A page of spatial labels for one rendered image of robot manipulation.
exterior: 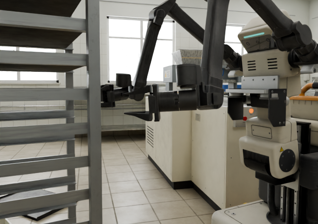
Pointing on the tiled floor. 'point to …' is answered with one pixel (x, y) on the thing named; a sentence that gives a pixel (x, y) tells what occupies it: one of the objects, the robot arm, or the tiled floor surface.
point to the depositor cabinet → (171, 146)
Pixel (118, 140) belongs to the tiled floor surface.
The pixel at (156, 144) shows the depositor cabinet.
